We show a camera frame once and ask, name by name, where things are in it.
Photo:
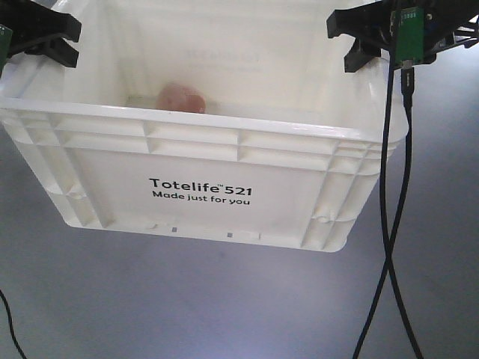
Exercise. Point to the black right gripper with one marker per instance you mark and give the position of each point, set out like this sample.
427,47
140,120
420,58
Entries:
447,24

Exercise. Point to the green wrist circuit board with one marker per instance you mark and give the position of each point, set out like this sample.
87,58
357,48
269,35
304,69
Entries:
5,39
410,39

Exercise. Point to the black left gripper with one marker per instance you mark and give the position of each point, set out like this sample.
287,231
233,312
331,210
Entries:
38,30

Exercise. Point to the pink plush toy ball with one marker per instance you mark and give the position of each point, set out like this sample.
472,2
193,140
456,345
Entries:
181,98

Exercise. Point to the white plastic Totelife tote box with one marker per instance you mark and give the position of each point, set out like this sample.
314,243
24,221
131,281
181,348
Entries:
286,153

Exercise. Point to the green right wrist circuit board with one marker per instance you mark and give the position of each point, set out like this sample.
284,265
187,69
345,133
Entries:
410,39

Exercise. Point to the green left wrist circuit board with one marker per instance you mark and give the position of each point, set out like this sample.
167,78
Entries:
5,39

